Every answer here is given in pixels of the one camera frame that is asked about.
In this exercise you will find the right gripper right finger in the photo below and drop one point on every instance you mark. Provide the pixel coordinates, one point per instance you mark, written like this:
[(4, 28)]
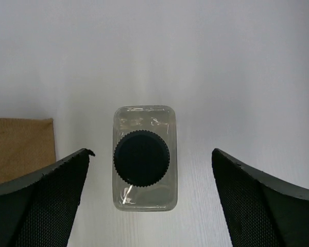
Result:
[(260, 209)]

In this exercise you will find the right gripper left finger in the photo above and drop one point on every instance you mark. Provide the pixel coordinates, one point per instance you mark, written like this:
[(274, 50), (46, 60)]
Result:
[(38, 209)]

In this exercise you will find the burlap watermelon print canvas bag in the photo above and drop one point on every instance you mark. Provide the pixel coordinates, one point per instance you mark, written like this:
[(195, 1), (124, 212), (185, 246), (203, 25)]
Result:
[(26, 145)]

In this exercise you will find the grey-capped clear bottle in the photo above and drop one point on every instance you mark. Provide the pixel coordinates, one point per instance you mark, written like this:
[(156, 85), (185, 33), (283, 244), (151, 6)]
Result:
[(144, 163)]

